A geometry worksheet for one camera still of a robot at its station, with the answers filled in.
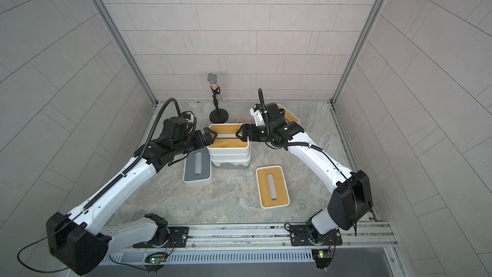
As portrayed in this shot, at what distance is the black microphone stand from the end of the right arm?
35cm

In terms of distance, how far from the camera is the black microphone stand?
91 centimetres

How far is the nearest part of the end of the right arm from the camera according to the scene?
56 cm
